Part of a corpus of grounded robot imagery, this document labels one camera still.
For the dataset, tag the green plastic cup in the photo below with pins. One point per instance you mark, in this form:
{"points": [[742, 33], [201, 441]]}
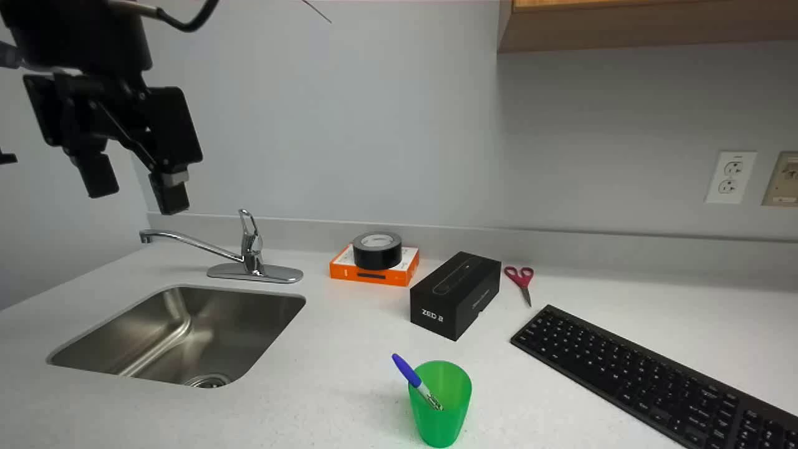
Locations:
{"points": [[439, 421]]}

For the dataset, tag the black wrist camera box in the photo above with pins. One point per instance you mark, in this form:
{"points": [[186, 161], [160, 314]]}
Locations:
{"points": [[40, 108]]}

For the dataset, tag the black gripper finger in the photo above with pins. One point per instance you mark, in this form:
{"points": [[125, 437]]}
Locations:
{"points": [[174, 193], [99, 175]]}

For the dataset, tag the blue capped pen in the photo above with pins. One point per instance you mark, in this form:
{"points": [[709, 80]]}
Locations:
{"points": [[404, 371]]}

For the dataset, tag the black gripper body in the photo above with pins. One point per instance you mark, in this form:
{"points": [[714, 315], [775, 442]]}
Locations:
{"points": [[157, 126]]}

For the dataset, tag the beige wall plate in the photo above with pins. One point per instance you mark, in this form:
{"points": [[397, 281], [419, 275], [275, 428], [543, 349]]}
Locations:
{"points": [[783, 178]]}

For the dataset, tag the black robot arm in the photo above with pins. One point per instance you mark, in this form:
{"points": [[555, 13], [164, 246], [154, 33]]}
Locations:
{"points": [[75, 33]]}

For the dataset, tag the black cardboard box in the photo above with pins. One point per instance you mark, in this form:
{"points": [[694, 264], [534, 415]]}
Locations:
{"points": [[453, 301]]}

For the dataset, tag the flat orange box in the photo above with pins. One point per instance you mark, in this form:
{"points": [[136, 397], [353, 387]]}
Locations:
{"points": [[346, 270]]}

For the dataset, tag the black computer keyboard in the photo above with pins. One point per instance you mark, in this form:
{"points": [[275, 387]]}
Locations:
{"points": [[631, 375]]}

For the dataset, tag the black tape roll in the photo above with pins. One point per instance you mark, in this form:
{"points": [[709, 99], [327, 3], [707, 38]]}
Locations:
{"points": [[374, 260]]}

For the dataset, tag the white wall outlet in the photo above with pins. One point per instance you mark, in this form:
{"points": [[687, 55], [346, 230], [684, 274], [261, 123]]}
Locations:
{"points": [[731, 175]]}

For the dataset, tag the stainless steel sink basin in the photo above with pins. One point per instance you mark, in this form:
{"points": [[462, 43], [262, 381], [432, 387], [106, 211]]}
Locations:
{"points": [[165, 332]]}

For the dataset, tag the chrome sink faucet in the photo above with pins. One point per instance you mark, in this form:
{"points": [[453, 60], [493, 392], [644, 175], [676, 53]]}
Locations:
{"points": [[250, 251]]}

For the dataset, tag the wooden wall cabinet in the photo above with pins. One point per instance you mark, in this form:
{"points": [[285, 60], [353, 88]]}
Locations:
{"points": [[649, 25]]}

